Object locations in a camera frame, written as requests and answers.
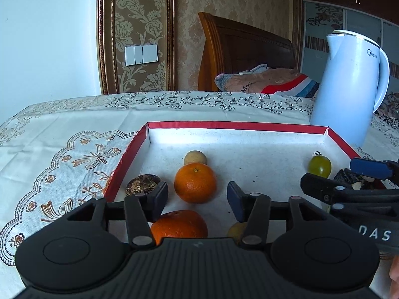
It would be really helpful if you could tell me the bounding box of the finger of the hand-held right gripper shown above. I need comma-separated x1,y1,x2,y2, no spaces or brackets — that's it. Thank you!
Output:
300,173,399,213
350,158,399,181

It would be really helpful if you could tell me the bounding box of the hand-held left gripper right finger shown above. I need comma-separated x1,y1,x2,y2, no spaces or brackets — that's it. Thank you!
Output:
227,181,331,249

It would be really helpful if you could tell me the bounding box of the dark water chestnut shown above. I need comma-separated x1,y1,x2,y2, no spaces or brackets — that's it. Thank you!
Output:
125,174,163,197

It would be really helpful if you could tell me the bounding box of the mandarin orange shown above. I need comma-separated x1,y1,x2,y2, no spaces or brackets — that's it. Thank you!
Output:
174,163,217,204
150,210,208,245

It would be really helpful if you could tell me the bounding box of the brown plush blanket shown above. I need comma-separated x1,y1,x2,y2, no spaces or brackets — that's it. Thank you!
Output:
214,64,307,94

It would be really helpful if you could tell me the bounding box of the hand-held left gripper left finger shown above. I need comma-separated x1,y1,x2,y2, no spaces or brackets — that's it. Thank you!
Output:
67,181,169,249

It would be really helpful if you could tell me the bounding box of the green tomato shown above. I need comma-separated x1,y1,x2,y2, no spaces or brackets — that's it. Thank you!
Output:
308,151,332,178

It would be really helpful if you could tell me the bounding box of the floral sliding door wardrobe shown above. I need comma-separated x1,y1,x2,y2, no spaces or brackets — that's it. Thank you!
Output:
303,0,399,100

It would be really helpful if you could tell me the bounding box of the person's right hand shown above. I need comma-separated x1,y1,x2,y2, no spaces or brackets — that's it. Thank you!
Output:
389,255,399,291

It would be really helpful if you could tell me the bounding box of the small tan longan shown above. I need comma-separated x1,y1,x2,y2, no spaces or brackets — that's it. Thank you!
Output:
184,150,208,166

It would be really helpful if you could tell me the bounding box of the dark patterned cloth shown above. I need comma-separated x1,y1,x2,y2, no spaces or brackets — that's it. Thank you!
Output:
372,92,399,127

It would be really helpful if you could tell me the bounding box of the dark sugarcane piece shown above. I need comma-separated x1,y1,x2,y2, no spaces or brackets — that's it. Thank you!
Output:
333,168,387,190

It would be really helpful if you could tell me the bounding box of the white wall light switch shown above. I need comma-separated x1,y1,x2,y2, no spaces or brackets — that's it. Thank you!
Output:
125,44,159,66

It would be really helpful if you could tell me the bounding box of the striped cloth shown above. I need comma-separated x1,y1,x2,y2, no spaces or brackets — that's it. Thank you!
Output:
260,74,320,98

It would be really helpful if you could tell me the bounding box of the red cardboard tray box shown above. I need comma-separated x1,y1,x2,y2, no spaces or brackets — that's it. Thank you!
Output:
104,121,390,246

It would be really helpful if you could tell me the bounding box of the white electric kettle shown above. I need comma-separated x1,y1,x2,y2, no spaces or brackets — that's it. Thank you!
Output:
309,29,390,148

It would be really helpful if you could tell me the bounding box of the small yellow fruit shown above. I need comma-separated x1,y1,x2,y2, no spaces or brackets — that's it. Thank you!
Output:
227,223,248,245

